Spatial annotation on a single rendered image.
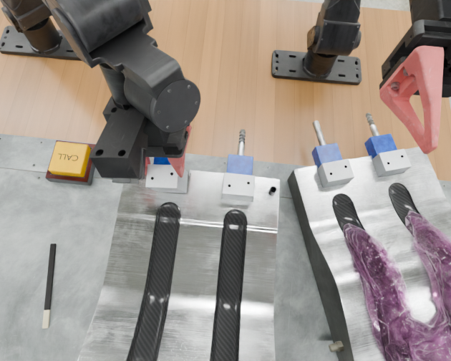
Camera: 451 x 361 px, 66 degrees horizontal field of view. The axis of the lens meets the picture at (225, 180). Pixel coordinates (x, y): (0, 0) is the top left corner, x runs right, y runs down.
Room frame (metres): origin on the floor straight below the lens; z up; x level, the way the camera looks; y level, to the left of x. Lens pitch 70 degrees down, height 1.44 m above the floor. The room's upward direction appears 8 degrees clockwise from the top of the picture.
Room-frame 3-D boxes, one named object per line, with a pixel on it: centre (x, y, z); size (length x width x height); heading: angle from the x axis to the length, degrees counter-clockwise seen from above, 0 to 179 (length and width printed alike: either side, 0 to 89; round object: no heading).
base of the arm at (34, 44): (0.50, 0.43, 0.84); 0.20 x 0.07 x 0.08; 93
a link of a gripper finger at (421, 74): (0.19, -0.17, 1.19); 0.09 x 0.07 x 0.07; 3
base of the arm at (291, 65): (0.53, -0.17, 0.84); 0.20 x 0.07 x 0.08; 93
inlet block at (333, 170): (0.30, -0.18, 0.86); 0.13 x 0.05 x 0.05; 19
